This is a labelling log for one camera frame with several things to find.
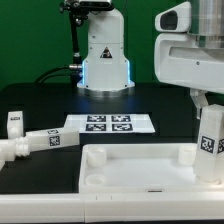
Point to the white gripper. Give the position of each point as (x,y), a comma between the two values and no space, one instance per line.
(179,61)

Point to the white desk tabletop tray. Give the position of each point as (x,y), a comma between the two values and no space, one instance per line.
(141,168)

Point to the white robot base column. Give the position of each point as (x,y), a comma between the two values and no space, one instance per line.
(106,70)

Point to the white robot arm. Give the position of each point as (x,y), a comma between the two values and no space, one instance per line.
(201,19)

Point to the white marker sheet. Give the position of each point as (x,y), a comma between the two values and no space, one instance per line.
(111,123)

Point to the white front fence bar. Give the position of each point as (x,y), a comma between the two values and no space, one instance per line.
(50,208)

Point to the white obstacle wall left piece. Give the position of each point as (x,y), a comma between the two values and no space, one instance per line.
(5,151)

